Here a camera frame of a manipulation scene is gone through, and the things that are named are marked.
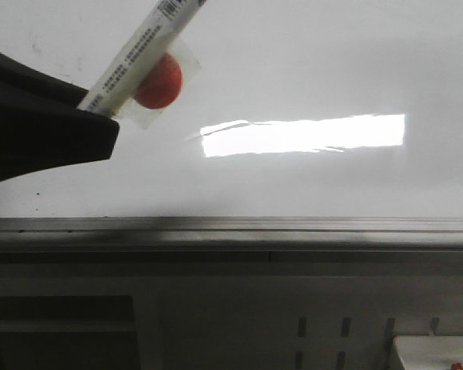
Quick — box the white whiteboard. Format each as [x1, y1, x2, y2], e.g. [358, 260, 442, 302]
[0, 1, 463, 217]

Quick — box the white plastic bin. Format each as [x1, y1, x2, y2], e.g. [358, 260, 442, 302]
[389, 335, 463, 369]

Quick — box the metal whiteboard frame rail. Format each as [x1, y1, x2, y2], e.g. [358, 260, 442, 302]
[0, 217, 463, 263]

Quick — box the red magnet taped to marker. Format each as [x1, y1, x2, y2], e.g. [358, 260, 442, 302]
[116, 37, 201, 130]

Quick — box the white whiteboard marker pen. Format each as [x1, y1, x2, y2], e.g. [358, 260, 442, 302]
[77, 1, 205, 118]

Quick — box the small red object in bin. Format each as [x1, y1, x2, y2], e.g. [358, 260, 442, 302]
[450, 362, 463, 370]

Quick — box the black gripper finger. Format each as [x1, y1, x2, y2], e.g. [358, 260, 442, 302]
[0, 53, 120, 182]

